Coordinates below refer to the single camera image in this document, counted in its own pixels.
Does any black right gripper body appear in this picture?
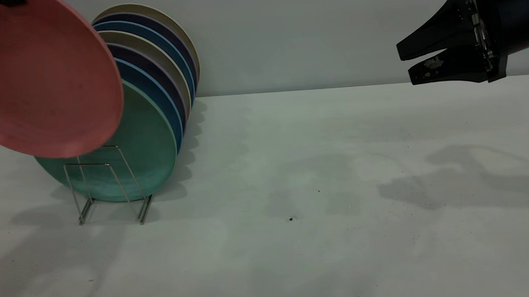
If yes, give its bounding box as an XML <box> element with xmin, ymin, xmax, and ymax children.
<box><xmin>465</xmin><ymin>0</ymin><xmax>529</xmax><ymax>85</ymax></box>

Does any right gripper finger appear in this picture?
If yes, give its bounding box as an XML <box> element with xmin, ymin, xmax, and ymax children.
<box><xmin>394</xmin><ymin>0</ymin><xmax>480</xmax><ymax>62</ymax></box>
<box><xmin>407</xmin><ymin>45</ymin><xmax>490</xmax><ymax>86</ymax></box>

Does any pink round plate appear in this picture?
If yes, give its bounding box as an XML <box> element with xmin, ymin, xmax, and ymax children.
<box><xmin>0</xmin><ymin>0</ymin><xmax>127</xmax><ymax>161</ymax></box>

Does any beige round plate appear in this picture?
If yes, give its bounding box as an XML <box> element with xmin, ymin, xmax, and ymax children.
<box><xmin>92</xmin><ymin>1</ymin><xmax>201</xmax><ymax>89</ymax></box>
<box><xmin>99</xmin><ymin>28</ymin><xmax>193</xmax><ymax>125</ymax></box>

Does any dark purple round plate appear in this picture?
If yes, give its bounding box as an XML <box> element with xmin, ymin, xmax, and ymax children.
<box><xmin>91</xmin><ymin>10</ymin><xmax>199</xmax><ymax>91</ymax></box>
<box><xmin>107</xmin><ymin>40</ymin><xmax>188</xmax><ymax>136</ymax></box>

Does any blue round plate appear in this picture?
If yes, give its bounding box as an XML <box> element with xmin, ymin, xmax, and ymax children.
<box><xmin>114</xmin><ymin>55</ymin><xmax>185</xmax><ymax>156</ymax></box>
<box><xmin>94</xmin><ymin>18</ymin><xmax>197</xmax><ymax>111</ymax></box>

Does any green round plate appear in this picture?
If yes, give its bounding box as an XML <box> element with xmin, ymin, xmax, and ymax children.
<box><xmin>32</xmin><ymin>79</ymin><xmax>181</xmax><ymax>206</ymax></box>

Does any silver wire plate rack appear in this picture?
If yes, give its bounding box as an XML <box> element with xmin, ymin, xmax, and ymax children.
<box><xmin>63</xmin><ymin>144</ymin><xmax>155</xmax><ymax>228</ymax></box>

